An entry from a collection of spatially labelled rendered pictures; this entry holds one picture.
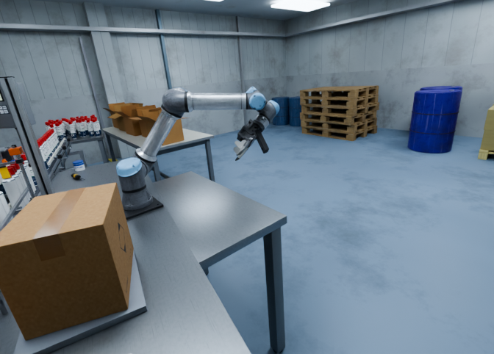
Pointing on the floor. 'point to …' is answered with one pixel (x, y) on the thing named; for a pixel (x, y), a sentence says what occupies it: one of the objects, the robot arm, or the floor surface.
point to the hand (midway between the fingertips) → (238, 157)
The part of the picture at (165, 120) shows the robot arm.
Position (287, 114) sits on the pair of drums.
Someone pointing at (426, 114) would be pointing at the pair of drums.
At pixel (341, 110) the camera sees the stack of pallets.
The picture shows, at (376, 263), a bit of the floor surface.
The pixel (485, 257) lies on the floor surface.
